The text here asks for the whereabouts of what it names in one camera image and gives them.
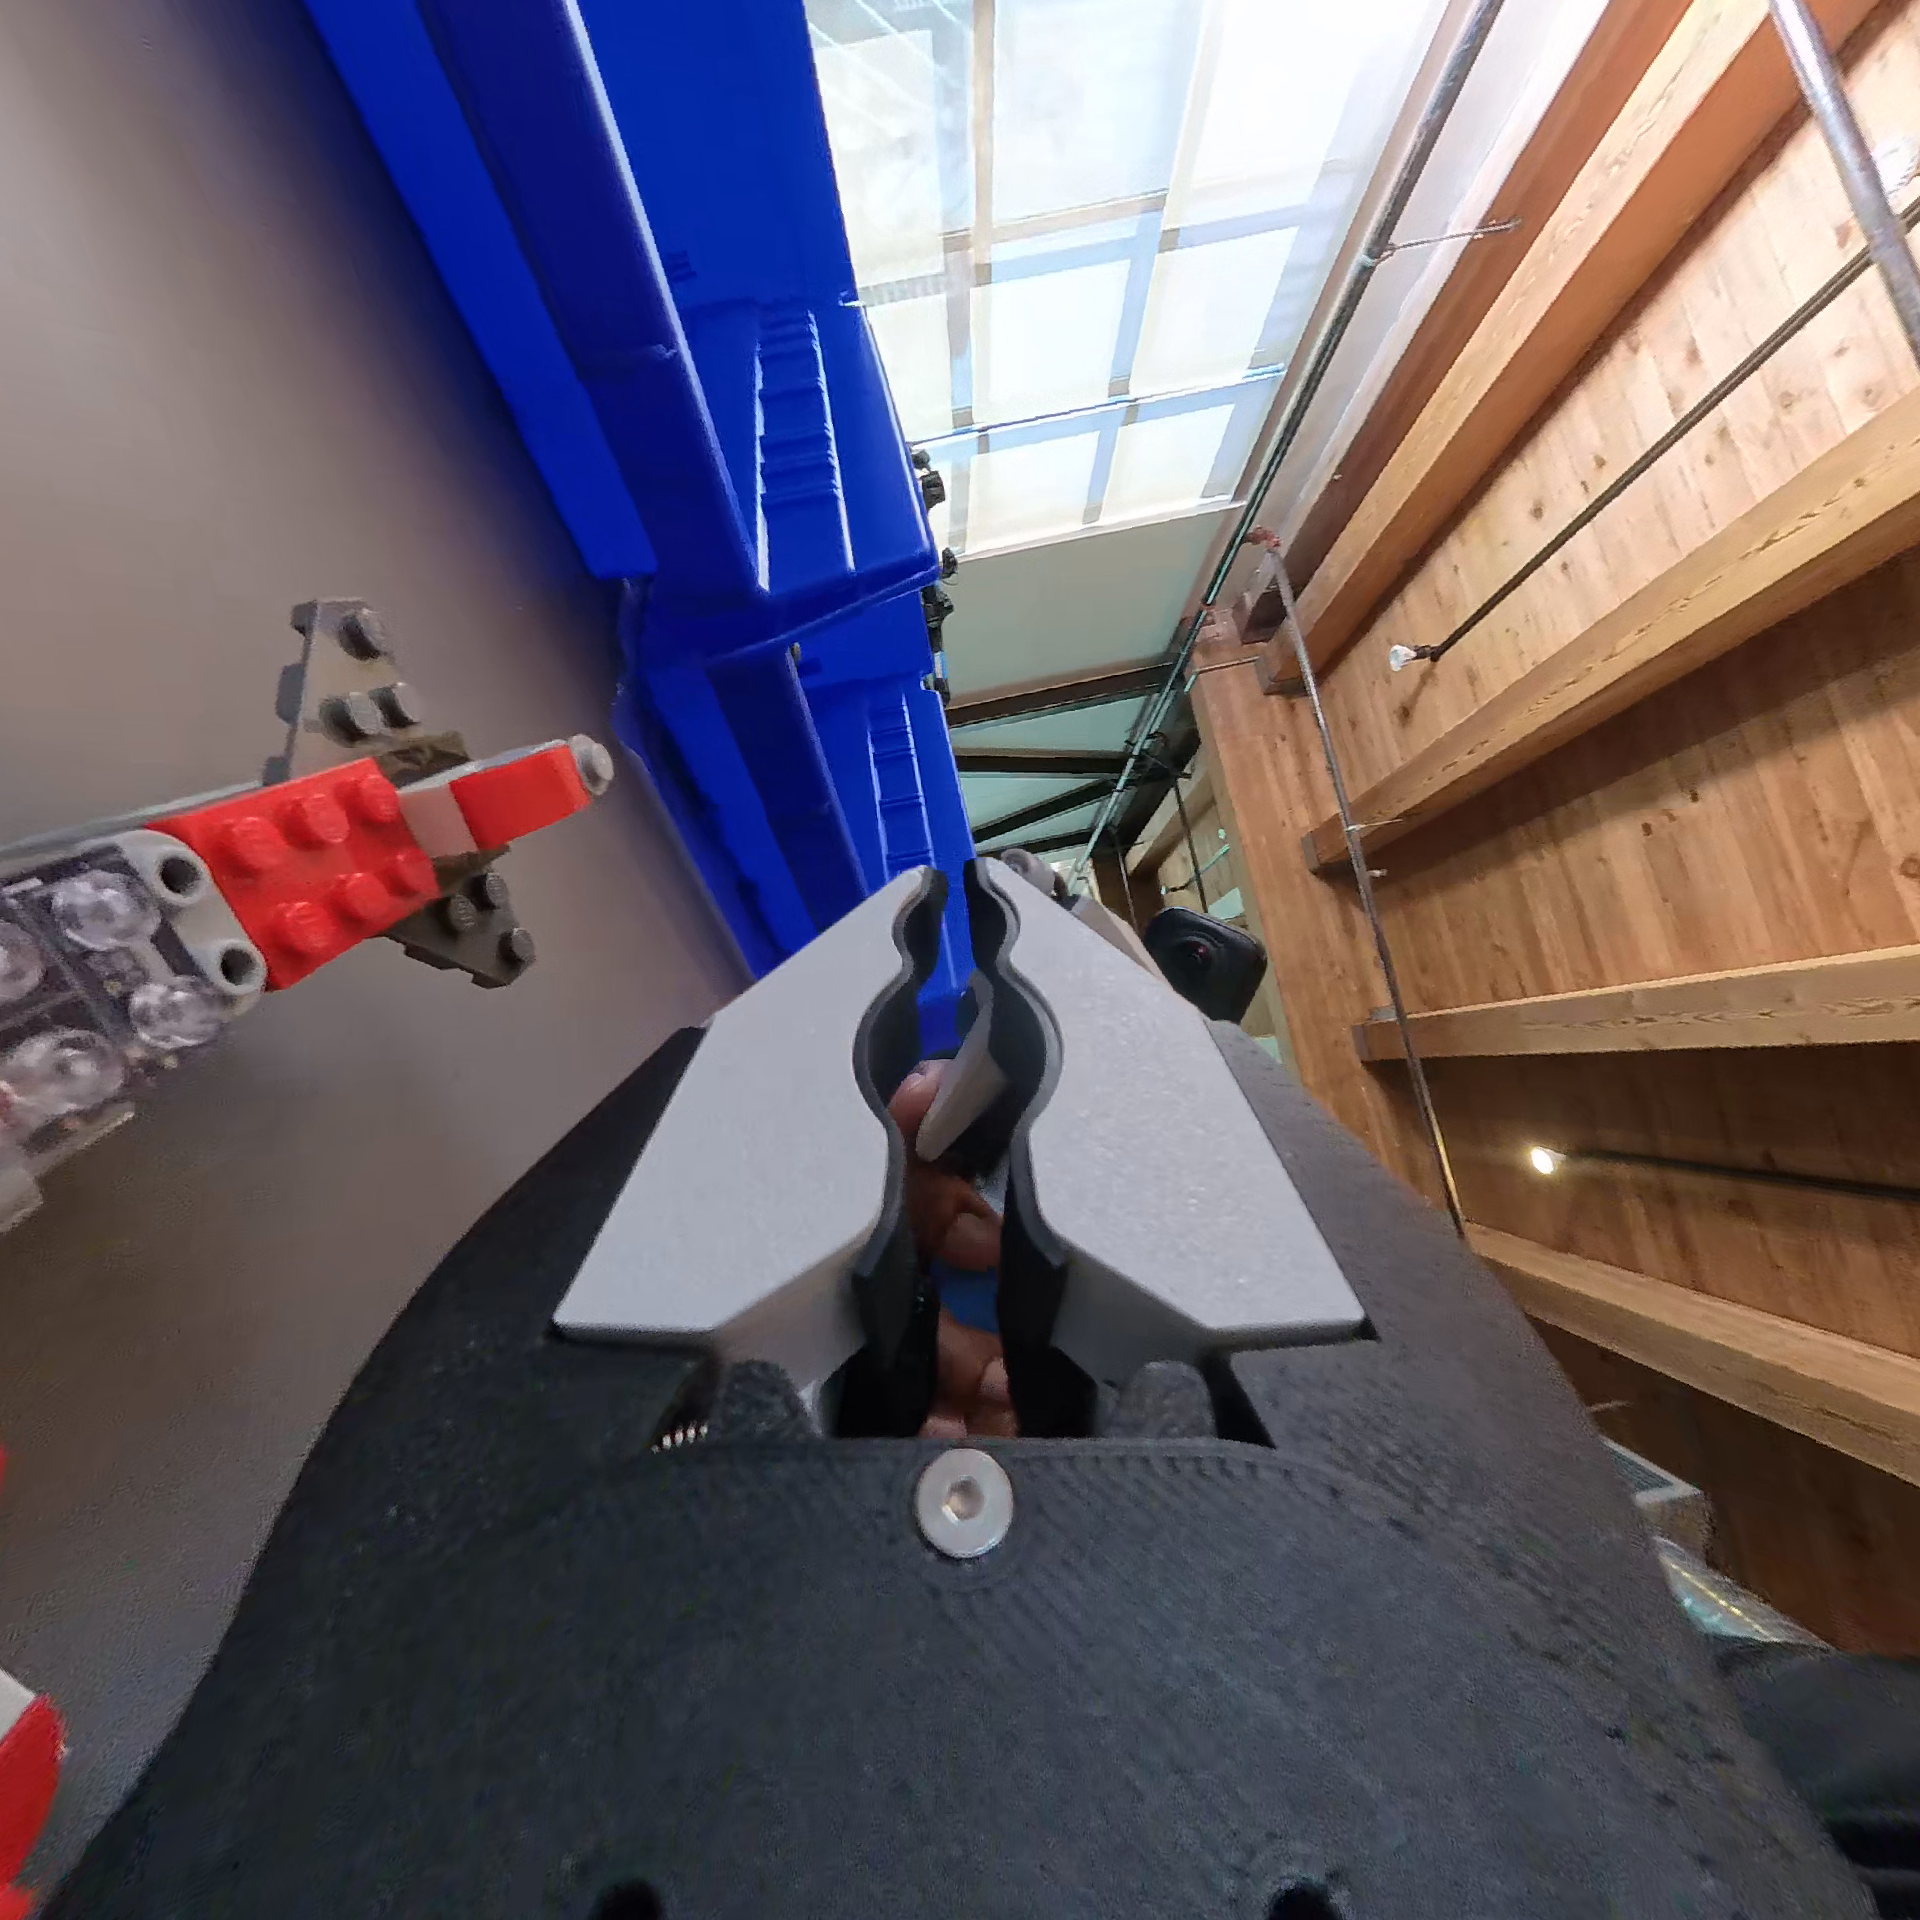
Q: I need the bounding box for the blue plastic bin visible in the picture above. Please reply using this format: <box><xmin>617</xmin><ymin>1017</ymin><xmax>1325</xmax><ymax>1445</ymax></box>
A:
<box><xmin>304</xmin><ymin>0</ymin><xmax>944</xmax><ymax>600</ymax></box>
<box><xmin>610</xmin><ymin>576</ymin><xmax>975</xmax><ymax>1051</ymax></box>

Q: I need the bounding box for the grey desk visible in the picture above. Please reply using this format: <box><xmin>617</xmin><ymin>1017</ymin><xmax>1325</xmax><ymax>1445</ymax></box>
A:
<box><xmin>0</xmin><ymin>0</ymin><xmax>750</xmax><ymax>1920</ymax></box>

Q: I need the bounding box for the red white striped brick wing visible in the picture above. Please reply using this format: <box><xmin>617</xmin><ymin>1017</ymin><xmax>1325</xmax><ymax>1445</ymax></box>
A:
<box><xmin>0</xmin><ymin>1662</ymin><xmax>64</xmax><ymax>1878</ymax></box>

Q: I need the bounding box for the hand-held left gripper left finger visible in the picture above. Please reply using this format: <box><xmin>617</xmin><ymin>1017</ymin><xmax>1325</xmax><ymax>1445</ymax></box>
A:
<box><xmin>547</xmin><ymin>868</ymin><xmax>955</xmax><ymax>1386</ymax></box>

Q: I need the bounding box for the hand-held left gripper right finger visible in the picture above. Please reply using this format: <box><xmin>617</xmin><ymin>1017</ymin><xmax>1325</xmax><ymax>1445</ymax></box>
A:
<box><xmin>957</xmin><ymin>854</ymin><xmax>1365</xmax><ymax>1386</ymax></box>

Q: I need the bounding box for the person's right hand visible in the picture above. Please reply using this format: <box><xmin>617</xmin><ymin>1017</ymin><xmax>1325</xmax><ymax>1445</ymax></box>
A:
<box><xmin>893</xmin><ymin>1058</ymin><xmax>1013</xmax><ymax>1445</ymax></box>

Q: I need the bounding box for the silver ventilation duct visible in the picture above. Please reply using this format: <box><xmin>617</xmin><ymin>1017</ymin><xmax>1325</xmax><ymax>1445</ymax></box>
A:
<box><xmin>1603</xmin><ymin>1436</ymin><xmax>1816</xmax><ymax>1654</ymax></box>

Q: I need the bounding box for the partly built toy plane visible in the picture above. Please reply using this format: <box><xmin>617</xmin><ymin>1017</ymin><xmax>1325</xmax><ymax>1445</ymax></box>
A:
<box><xmin>0</xmin><ymin>600</ymin><xmax>617</xmax><ymax>1234</ymax></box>

